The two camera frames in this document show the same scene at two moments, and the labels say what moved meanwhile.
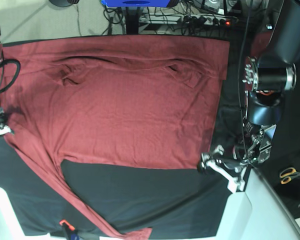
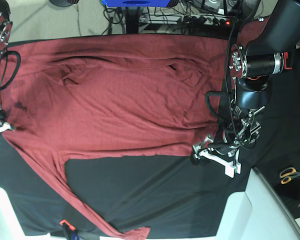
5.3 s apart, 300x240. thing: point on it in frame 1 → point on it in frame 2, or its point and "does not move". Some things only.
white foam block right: (256, 214) does not move
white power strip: (188, 19) does not move
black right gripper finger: (201, 167) → (203, 161)
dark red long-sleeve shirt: (129, 101) does not move
